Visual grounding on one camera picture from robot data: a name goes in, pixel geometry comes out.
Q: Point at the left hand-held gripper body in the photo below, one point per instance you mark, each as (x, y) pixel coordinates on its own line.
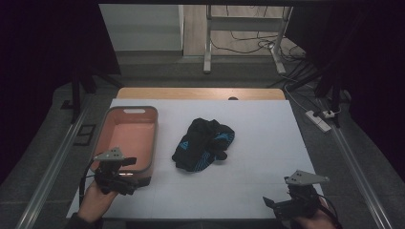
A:
(110, 178)

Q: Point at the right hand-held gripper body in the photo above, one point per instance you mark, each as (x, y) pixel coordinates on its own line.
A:
(304, 197)

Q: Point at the pink plastic basket grey rim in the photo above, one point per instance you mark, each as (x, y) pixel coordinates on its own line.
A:
(130, 136)

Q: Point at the black glove with blue print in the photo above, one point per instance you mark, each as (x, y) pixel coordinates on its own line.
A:
(191, 146)
(224, 136)

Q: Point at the person's right hand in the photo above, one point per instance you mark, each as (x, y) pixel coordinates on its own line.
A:
(318, 221)

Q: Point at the person's left hand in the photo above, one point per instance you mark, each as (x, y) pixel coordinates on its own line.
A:
(95, 203)

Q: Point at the white table mat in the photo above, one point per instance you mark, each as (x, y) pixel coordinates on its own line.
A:
(261, 143)

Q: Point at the white power strip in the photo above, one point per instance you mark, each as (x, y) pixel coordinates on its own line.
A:
(318, 122)

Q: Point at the black tripod stand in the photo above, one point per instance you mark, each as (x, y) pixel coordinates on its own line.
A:
(76, 95)
(334, 95)

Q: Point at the white plug adapter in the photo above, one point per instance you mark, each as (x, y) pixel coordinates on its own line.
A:
(328, 114)

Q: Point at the wooden table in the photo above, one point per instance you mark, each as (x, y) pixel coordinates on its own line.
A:
(191, 93)

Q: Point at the white cabinet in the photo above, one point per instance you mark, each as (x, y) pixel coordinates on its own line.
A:
(143, 28)

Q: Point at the dark curtain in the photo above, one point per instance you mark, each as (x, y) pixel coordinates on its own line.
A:
(366, 47)
(41, 47)

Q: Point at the black floor frame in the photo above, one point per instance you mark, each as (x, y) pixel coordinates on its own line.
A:
(85, 135)

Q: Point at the aluminium floor rail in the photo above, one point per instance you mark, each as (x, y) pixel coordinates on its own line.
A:
(52, 165)
(356, 165)

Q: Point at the white desk frame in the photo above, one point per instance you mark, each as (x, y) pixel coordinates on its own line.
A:
(207, 41)

